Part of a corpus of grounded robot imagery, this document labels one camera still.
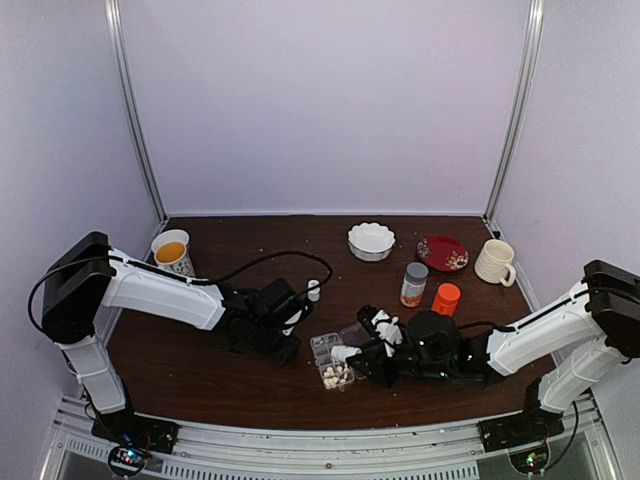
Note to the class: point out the red floral saucer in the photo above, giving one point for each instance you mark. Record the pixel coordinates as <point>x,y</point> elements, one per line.
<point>442,253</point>

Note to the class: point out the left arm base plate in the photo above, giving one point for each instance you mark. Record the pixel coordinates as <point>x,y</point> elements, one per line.
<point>131,430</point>

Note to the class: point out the orange pill bottle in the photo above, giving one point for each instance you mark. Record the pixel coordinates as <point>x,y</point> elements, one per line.
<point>446,299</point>

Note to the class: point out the white fluted ceramic bowl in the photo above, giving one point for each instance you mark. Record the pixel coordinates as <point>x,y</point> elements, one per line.
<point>371,242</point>

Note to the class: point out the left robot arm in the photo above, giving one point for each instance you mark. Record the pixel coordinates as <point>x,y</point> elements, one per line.
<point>93,277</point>

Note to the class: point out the cream ribbed ceramic mug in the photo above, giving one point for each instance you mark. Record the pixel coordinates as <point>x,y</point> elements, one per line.
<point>494,264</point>

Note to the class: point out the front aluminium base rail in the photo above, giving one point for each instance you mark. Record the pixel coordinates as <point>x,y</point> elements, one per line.
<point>452,450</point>

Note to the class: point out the grey capped vitamin bottle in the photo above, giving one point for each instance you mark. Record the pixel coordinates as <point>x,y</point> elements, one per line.
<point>413,285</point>

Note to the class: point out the clear plastic pill organizer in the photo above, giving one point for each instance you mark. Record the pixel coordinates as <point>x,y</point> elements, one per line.
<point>354,335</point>

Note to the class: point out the white pills in organizer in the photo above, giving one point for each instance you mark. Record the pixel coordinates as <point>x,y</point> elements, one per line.
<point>335,382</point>

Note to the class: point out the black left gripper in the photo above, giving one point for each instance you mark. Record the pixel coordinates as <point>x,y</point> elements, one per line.
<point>284,356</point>

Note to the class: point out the floral mug yellow inside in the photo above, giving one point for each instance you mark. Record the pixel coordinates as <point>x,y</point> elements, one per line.
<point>170,251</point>

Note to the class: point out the aluminium frame post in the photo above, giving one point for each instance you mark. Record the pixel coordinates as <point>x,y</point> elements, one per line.
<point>116,33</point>
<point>529,59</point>

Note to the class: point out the aluminium frame post right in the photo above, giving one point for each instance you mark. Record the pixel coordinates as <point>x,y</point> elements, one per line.
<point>529,59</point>

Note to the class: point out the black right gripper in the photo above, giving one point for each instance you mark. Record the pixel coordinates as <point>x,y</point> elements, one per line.
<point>380,371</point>

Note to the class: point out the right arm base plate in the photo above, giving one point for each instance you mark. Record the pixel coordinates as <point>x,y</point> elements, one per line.
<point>517,430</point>

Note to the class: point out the small white pill bottle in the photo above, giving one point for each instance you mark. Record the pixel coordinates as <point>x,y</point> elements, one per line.
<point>313,290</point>

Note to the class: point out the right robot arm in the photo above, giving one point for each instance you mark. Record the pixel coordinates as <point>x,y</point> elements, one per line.
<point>599,314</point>

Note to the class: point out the aluminium frame post left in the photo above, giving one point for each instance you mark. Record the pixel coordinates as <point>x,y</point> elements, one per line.
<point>116,33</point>

